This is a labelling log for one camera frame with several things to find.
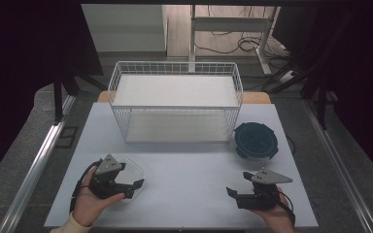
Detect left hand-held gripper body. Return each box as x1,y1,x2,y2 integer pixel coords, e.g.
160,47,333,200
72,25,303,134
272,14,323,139
87,153,134,200

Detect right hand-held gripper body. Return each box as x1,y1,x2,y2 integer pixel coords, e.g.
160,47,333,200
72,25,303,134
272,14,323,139
235,167,294,212

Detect white square container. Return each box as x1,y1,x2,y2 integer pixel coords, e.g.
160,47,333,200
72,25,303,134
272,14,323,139
114,156,147,204

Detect person's right hand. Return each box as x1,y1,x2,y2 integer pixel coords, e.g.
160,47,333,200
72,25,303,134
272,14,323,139
250,186,297,233

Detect person's left hand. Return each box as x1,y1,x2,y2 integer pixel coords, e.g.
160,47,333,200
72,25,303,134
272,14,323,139
71,166,126,228

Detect dark round lidded container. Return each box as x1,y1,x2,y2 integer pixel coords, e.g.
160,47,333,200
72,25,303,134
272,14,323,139
233,121,280,160

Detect dark square floor plate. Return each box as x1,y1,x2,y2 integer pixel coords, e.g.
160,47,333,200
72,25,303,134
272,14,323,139
54,125,80,150

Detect wooden table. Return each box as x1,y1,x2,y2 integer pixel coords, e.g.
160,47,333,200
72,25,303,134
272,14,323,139
96,90,272,106

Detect black stand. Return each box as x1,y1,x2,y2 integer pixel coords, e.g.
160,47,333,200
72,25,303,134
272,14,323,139
52,62,109,124
261,57,339,131

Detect black curtain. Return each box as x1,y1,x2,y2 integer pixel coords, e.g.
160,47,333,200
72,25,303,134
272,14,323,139
271,0,373,183
0,0,105,189

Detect white cabinet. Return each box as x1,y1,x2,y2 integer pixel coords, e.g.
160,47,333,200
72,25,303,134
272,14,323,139
81,3,168,53

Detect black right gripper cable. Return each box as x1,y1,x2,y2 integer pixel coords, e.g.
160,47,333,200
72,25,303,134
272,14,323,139
275,189,296,227

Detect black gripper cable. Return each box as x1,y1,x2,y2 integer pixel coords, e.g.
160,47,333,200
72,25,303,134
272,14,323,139
275,189,296,227
69,159,104,215

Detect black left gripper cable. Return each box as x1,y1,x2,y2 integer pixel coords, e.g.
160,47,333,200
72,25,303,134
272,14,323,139
69,159,104,215

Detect thin black cable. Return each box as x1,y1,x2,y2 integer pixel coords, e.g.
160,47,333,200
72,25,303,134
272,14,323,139
285,133,297,157

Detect metal rail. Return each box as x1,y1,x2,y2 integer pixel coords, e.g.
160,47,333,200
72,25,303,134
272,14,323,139
0,94,78,233
302,97,373,233

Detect white wire basket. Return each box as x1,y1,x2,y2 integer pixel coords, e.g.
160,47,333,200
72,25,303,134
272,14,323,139
107,60,245,145

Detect black floor cables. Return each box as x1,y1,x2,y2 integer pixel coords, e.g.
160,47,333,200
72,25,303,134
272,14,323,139
193,4,290,62

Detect white desk frame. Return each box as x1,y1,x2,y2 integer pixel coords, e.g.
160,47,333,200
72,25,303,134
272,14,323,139
188,4,284,77

